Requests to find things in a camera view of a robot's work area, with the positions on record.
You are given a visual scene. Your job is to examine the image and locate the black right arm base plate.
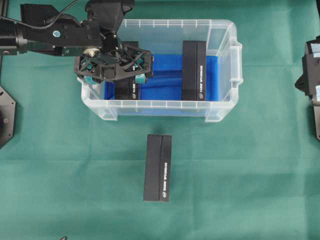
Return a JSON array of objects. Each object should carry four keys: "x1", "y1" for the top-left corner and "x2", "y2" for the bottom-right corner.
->
[{"x1": 312, "y1": 105, "x2": 320, "y2": 141}]

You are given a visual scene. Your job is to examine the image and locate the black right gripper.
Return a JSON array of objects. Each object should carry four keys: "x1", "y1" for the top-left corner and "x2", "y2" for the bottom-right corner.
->
[{"x1": 294, "y1": 36, "x2": 320, "y2": 103}]

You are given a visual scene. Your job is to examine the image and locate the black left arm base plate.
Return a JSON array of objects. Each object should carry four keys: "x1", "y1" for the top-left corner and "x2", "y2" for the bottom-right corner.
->
[{"x1": 0, "y1": 86, "x2": 16, "y2": 148}]

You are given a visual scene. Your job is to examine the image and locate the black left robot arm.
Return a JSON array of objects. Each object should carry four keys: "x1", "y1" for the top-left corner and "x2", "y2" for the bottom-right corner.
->
[{"x1": 0, "y1": 0, "x2": 154, "y2": 85}]

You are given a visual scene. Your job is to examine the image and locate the black frame top right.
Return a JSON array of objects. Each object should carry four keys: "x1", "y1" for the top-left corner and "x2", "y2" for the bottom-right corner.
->
[{"x1": 316, "y1": 0, "x2": 320, "y2": 17}]

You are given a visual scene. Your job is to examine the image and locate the black realsense box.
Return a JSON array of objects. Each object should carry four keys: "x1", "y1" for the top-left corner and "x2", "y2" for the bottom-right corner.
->
[
  {"x1": 114, "y1": 40, "x2": 141, "y2": 100},
  {"x1": 143, "y1": 134, "x2": 172, "y2": 203},
  {"x1": 181, "y1": 40, "x2": 207, "y2": 101}
]

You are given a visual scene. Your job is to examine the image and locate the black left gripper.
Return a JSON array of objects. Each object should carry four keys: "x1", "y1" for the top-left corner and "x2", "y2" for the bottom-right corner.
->
[{"x1": 74, "y1": 42, "x2": 154, "y2": 85}]

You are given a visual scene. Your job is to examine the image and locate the green table cloth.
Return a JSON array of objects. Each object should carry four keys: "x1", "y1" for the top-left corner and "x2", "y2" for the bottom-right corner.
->
[{"x1": 0, "y1": 0, "x2": 320, "y2": 240}]

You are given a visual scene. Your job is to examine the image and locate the blue cloth liner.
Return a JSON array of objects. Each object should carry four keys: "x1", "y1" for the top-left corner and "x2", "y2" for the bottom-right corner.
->
[{"x1": 104, "y1": 51, "x2": 226, "y2": 102}]

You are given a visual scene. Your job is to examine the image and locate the clear plastic storage case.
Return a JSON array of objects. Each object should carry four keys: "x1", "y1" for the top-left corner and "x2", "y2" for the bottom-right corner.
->
[{"x1": 81, "y1": 19, "x2": 243, "y2": 122}]

